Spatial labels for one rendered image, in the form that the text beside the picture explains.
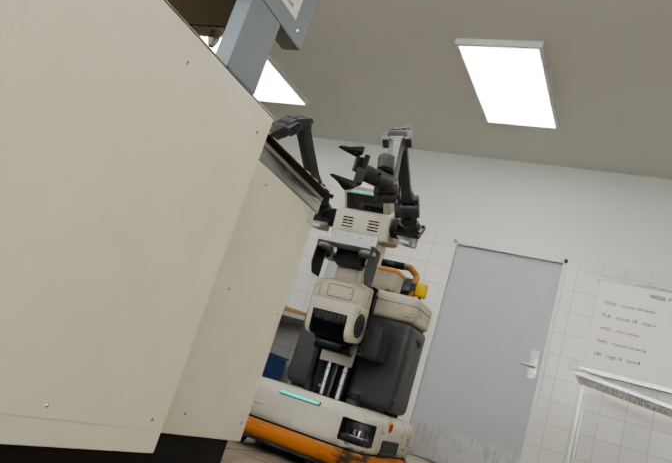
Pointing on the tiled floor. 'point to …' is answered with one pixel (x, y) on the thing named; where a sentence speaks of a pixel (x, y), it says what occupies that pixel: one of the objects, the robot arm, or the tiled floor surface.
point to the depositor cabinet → (107, 204)
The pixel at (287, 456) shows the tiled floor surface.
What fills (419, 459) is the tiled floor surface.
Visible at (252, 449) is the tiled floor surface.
